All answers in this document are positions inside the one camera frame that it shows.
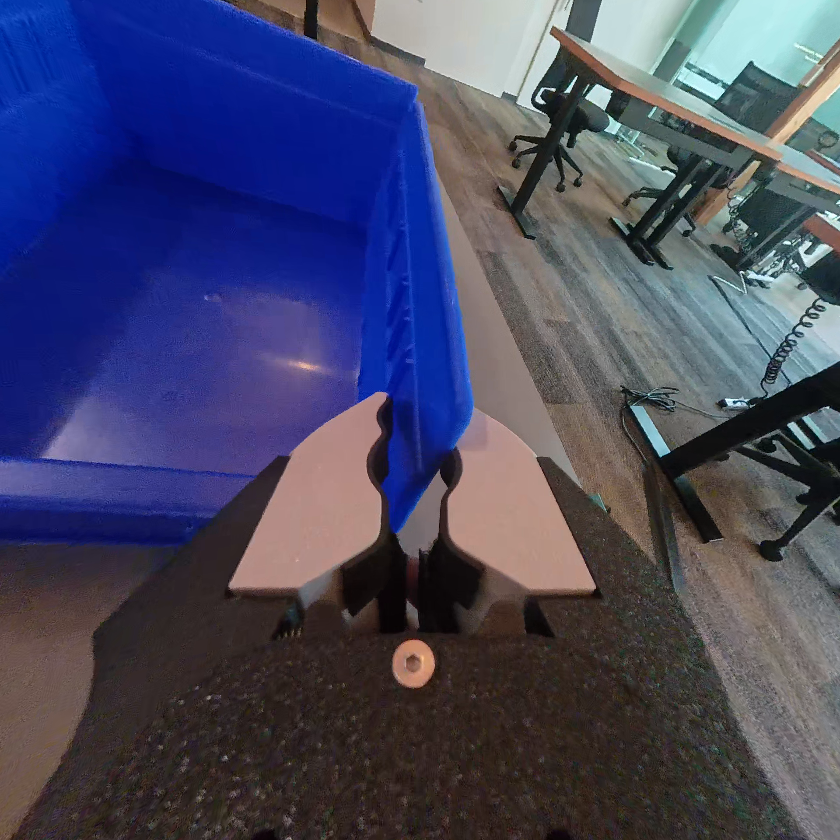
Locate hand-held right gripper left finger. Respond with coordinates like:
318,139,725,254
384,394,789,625
230,392,405,618

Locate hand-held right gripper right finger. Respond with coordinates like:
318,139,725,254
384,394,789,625
427,410,598,618

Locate blue plastic bin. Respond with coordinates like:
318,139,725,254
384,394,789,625
0,0,473,546

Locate black floor stand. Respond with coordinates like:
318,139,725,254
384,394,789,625
628,361,840,543

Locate black chair base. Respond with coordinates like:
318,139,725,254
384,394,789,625
759,434,840,563

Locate wooden office desk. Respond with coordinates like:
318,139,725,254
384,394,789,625
716,138,840,279
499,27,788,270

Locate black cable bundle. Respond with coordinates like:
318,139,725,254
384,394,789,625
617,384,723,424

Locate black coiled cable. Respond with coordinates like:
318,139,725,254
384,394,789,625
762,300,830,392

